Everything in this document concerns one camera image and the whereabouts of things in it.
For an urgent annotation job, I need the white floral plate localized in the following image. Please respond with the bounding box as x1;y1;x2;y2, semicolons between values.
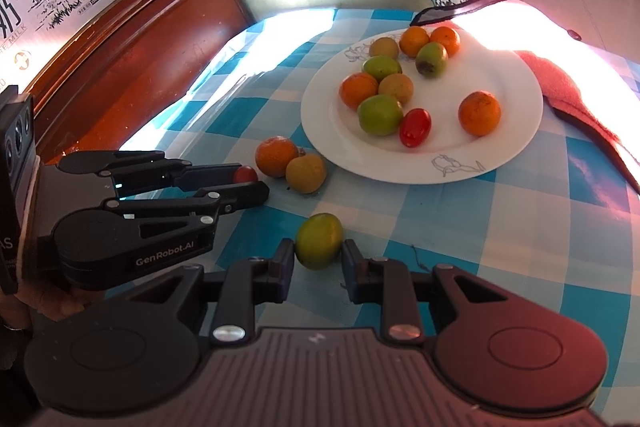
300;31;544;184

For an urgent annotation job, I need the orange tangerine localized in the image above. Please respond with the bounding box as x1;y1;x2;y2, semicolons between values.
458;91;502;136
338;72;378;110
255;135;299;179

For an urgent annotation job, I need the red cherry tomato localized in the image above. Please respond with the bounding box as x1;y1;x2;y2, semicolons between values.
233;166;259;183
398;108;432;148

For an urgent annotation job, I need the brownish green jujube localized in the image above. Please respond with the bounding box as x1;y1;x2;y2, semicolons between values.
369;37;399;60

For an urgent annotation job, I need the yellow-brown jujube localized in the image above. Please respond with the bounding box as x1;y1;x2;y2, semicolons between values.
285;154;326;194

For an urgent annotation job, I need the small orange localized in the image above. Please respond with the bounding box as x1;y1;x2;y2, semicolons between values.
430;26;461;57
398;26;430;58

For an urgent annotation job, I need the red fleece cloth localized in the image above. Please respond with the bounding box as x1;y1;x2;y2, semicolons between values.
411;0;639;190

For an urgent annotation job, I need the orange tangerine top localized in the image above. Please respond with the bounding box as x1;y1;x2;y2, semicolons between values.
338;72;378;110

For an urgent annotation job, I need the blue checkered tablecloth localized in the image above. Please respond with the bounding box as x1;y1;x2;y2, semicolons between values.
125;9;639;423

